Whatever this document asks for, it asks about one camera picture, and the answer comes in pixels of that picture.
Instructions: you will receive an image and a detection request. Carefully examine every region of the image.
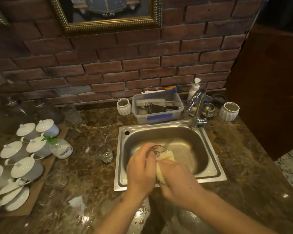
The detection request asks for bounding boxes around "person's left hand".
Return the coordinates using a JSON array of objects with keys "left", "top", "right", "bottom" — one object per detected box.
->
[{"left": 126, "top": 143, "right": 160, "bottom": 196}]

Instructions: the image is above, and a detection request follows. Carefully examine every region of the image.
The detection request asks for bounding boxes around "person's right hand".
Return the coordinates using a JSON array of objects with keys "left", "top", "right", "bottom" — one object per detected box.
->
[{"left": 156, "top": 158, "right": 206, "bottom": 210}]

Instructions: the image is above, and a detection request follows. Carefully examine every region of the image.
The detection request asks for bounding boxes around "yellow washing sponge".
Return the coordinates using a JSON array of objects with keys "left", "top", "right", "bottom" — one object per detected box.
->
[{"left": 156, "top": 150, "right": 176, "bottom": 185}]

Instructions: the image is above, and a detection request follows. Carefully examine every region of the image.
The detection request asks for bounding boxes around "clear drinking glass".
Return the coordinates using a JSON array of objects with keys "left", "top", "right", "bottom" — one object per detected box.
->
[{"left": 146, "top": 144, "right": 168, "bottom": 159}]

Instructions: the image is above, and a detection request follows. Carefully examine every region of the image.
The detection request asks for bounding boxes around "person's left forearm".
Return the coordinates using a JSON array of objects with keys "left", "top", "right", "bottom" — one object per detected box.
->
[{"left": 93, "top": 189, "right": 143, "bottom": 234}]

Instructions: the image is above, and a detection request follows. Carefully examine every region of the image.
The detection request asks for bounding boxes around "person's right forearm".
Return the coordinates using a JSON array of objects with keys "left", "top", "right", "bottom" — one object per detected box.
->
[{"left": 186, "top": 188, "right": 271, "bottom": 234}]

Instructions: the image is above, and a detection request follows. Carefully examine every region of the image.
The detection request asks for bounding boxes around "stainless steel sink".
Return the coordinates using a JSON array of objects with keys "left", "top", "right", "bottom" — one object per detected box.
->
[{"left": 113, "top": 119, "right": 227, "bottom": 192}]

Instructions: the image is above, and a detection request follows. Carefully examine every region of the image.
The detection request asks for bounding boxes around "grey plastic bin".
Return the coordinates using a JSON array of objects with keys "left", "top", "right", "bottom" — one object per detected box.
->
[{"left": 132, "top": 91, "right": 184, "bottom": 125}]

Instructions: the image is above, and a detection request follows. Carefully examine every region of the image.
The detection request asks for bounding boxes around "small clear glass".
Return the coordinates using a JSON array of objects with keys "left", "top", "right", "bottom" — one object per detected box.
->
[{"left": 95, "top": 144, "right": 114, "bottom": 164}]

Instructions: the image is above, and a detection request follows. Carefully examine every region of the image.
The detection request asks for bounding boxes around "black scrubbing pad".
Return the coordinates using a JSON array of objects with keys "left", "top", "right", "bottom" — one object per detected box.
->
[{"left": 147, "top": 103, "right": 167, "bottom": 114}]

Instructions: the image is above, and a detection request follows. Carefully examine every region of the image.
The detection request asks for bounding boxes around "white bristle brush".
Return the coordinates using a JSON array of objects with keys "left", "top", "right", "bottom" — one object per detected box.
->
[{"left": 136, "top": 98, "right": 167, "bottom": 107}]

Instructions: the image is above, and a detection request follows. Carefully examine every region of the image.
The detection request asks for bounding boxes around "white ribbed ceramic cup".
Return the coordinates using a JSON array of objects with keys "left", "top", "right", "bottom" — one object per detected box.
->
[
  {"left": 219, "top": 102, "right": 240, "bottom": 122},
  {"left": 117, "top": 98, "right": 132, "bottom": 116}
]

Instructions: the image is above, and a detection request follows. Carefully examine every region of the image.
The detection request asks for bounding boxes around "chrome faucet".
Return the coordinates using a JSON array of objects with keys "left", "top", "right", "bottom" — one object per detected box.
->
[{"left": 184, "top": 89, "right": 208, "bottom": 130}]

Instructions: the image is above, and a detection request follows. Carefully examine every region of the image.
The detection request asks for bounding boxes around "small metal cup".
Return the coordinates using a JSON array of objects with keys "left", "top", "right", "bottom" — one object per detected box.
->
[{"left": 201, "top": 102, "right": 216, "bottom": 118}]

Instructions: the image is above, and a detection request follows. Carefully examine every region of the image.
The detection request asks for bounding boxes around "white pump soap bottle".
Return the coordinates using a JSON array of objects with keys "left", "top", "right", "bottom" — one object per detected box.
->
[{"left": 188, "top": 78, "right": 201, "bottom": 101}]

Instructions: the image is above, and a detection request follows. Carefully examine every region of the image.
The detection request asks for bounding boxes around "dark round lid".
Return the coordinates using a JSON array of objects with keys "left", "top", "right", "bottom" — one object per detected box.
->
[{"left": 212, "top": 93, "right": 226, "bottom": 105}]

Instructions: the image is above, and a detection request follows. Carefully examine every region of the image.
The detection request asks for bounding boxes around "dish soap bottle green pump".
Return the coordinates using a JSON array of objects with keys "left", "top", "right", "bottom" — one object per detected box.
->
[{"left": 41, "top": 136, "right": 74, "bottom": 160}]

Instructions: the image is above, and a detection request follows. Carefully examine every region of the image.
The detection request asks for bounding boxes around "clear ribbed glass tumbler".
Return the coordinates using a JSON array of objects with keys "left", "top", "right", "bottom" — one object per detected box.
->
[{"left": 62, "top": 104, "right": 82, "bottom": 125}]

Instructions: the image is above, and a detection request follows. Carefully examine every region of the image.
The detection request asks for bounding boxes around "wooden tray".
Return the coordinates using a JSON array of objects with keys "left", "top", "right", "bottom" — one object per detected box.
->
[{"left": 0, "top": 126, "right": 70, "bottom": 218}]

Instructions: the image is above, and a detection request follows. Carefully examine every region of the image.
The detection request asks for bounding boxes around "dark glass jug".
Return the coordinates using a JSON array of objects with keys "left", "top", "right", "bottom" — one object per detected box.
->
[{"left": 34, "top": 97, "right": 64, "bottom": 125}]

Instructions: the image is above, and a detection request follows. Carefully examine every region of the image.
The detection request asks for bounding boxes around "dark wooden cabinet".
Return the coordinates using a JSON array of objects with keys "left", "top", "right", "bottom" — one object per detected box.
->
[{"left": 224, "top": 24, "right": 293, "bottom": 162}]

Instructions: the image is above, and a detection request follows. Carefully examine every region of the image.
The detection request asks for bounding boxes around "group of white lidded cups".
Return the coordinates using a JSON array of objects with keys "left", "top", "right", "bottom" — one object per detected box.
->
[{"left": 0, "top": 119, "right": 60, "bottom": 191}]

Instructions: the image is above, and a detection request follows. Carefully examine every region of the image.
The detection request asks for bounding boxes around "stack of white saucers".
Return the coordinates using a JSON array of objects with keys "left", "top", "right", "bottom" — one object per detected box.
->
[{"left": 0, "top": 178, "right": 30, "bottom": 212}]

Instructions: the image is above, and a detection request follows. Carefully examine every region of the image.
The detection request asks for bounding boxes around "glass teapot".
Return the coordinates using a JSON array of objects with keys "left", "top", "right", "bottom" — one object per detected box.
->
[{"left": 0, "top": 94, "right": 37, "bottom": 134}]

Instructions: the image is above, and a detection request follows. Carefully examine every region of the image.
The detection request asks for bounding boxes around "gold framed picture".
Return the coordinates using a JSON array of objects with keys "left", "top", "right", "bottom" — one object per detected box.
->
[{"left": 46, "top": 0, "right": 163, "bottom": 36}]

